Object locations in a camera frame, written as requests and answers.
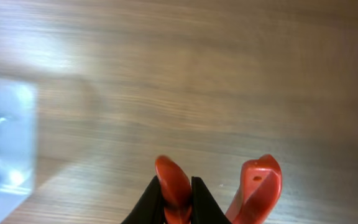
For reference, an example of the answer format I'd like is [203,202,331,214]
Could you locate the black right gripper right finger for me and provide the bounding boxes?
[191,177,231,224]

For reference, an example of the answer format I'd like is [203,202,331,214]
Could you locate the red handled pliers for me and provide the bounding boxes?
[155,154,283,224]

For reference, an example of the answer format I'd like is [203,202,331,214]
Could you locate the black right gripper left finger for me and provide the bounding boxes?
[122,176,165,224]

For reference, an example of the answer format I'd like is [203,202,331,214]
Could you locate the clear plastic container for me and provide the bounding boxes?
[0,78,37,223]

